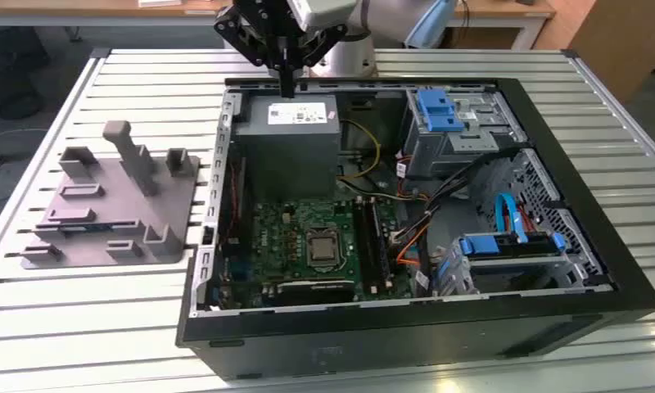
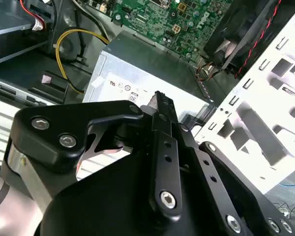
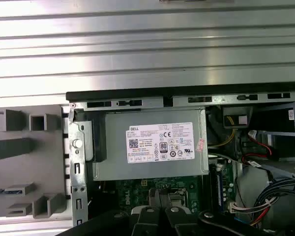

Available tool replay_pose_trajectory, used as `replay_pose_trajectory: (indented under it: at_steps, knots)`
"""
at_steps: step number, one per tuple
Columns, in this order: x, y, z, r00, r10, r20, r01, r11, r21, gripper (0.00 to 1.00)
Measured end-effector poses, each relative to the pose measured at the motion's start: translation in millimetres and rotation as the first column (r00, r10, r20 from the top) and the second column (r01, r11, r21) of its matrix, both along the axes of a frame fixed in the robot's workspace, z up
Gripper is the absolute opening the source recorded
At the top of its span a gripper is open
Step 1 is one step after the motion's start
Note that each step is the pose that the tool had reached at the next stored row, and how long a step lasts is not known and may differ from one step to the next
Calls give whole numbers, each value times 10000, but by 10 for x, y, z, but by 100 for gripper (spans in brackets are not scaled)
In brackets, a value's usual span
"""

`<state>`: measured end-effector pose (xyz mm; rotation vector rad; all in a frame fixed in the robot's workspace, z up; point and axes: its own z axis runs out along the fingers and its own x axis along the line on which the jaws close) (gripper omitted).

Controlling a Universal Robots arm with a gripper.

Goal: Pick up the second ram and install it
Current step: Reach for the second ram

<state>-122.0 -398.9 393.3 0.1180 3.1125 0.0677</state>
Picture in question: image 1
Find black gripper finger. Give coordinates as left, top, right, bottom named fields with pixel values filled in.
left=213, top=7, right=288, bottom=98
left=285, top=23, right=348, bottom=98

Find RAM stick with white label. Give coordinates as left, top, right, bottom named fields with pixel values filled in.
left=53, top=222, right=115, bottom=232

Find empty black RAM slot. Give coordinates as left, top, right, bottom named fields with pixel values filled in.
left=352, top=196, right=376, bottom=294

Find grey power supply unit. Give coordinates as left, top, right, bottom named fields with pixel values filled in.
left=232, top=94, right=342, bottom=201

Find grey parts rack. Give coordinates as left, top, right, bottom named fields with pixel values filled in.
left=19, top=120, right=201, bottom=270

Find green motherboard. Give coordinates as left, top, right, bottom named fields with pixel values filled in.
left=220, top=198, right=416, bottom=308

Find silver CPU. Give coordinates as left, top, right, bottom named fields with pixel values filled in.
left=306, top=236, right=340, bottom=261

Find black CPU socket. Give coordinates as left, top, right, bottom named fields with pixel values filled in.
left=302, top=225, right=345, bottom=274

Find wooden cabinet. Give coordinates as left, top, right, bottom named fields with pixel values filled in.
left=533, top=0, right=655, bottom=103

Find hard disk in blue carrier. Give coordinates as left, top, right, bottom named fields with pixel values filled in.
left=457, top=233, right=567, bottom=257

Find black graphics card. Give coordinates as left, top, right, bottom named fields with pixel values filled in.
left=261, top=278, right=358, bottom=306

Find metal disk bay cage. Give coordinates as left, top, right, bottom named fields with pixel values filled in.
left=433, top=235, right=601, bottom=296

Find black PC case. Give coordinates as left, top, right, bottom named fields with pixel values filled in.
left=174, top=76, right=655, bottom=380

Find white wrist camera black mount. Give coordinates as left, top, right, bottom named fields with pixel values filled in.
left=285, top=0, right=358, bottom=33

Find blue plastic drive bracket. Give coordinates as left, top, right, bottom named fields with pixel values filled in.
left=416, top=88, right=465, bottom=133

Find yellow wire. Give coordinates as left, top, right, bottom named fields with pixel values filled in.
left=337, top=118, right=381, bottom=179

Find wooden desk white frame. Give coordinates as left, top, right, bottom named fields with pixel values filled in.
left=0, top=0, right=556, bottom=50

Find black cable bundle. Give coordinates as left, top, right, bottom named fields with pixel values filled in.
left=397, top=145, right=531, bottom=242

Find orange wires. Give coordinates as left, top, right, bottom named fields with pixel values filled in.
left=394, top=223, right=432, bottom=267

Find blue SATA cable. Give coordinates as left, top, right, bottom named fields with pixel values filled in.
left=493, top=192, right=528, bottom=245

